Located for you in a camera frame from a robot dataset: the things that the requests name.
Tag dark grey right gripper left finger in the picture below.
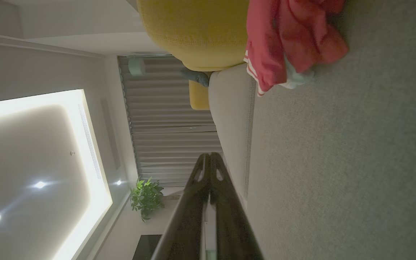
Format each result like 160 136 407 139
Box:
151 153 211 260

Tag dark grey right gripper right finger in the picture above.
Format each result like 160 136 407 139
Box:
210 152 264 260

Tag red shorts with white waistband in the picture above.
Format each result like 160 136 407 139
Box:
243 0 349 97

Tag green leafy house plant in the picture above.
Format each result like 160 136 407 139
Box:
130 177 165 221

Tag grey pleated curtain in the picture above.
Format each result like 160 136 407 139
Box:
118 56 224 187

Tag grey sofa seat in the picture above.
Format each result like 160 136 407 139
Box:
208 0 416 260

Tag yellow sofa armrest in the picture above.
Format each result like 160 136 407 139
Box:
189 80 211 111

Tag dark blue cushion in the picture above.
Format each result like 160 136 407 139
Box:
180 69 209 87

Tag teal lamp shade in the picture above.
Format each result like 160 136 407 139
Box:
129 58 145 76

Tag yellow sofa backrest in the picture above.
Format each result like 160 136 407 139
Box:
137 0 250 72

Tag black wall television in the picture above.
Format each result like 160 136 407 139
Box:
133 235 163 260

